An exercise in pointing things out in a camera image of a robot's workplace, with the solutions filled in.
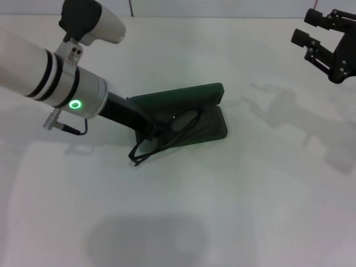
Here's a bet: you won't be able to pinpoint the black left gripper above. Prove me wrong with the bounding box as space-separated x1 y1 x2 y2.
98 91 165 143

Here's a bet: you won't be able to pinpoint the left gripper connector cable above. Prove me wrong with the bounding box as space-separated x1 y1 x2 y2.
42 108 89 136

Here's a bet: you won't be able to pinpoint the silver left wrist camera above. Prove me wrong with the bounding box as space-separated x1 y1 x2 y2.
54 0 126 73

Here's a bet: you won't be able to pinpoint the green glasses case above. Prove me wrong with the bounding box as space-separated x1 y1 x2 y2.
129 82 229 152

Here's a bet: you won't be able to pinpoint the black glasses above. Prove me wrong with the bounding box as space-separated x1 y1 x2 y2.
128 109 205 167

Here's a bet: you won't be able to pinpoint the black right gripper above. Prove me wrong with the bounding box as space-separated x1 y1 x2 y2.
290 7 356 85

